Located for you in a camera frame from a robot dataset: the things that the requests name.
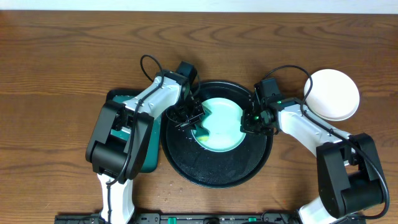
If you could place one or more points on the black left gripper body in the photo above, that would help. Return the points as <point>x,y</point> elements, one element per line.
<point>189,117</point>

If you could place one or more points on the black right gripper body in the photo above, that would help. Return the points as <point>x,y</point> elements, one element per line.
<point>247,123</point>

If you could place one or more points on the green yellow sponge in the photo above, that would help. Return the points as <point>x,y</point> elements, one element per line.
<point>202,131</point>

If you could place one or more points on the mint green plate front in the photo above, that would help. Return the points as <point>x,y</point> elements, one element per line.
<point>224,116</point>

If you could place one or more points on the white pink plate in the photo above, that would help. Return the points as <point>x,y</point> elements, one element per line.
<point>333,95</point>

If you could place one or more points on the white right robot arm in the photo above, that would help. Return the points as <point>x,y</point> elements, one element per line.
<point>351,183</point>

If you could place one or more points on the black rectangular water tray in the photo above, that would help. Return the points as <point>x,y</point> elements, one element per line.
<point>151,160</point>

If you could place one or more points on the round black serving tray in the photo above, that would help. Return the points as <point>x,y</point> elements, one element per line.
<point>216,169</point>

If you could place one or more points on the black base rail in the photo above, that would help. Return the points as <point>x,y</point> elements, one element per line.
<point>155,218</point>

